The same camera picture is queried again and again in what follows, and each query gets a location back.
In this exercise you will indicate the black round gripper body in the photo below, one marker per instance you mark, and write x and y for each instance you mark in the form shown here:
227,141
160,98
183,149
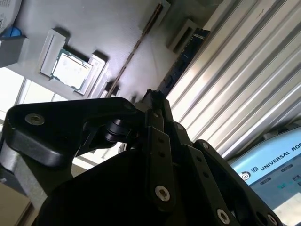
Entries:
105,200

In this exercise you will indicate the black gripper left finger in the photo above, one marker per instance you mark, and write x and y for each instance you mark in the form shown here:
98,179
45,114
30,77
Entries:
54,131

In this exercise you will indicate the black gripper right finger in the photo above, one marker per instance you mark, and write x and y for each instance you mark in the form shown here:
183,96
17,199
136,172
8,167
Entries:
200,164

